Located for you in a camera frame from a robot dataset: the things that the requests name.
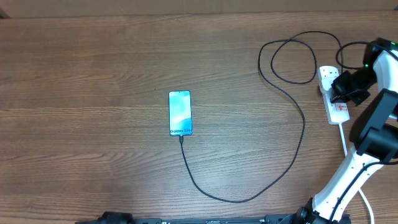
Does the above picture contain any white USB charger plug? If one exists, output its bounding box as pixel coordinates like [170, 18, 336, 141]
[319, 76, 334, 94]

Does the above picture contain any white power strip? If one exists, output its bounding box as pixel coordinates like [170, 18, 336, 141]
[317, 66, 349, 124]

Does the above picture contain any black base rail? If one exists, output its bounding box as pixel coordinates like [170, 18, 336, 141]
[76, 214, 294, 224]

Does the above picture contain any white power strip cord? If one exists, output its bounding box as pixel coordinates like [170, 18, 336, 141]
[338, 123, 376, 224]

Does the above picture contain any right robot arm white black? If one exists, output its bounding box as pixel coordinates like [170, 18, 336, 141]
[281, 38, 397, 223]

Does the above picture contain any Galaxy smartphone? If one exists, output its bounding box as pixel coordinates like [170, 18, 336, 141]
[169, 90, 193, 136]

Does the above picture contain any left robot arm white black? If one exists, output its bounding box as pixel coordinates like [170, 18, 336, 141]
[97, 212, 135, 224]

